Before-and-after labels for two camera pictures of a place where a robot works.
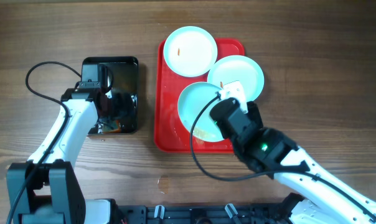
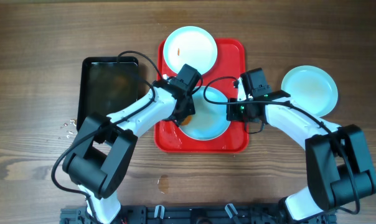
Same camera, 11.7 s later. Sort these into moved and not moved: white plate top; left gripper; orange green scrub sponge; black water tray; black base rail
Moved: orange green scrub sponge; left gripper
Not moved: black base rail; black water tray; white plate top
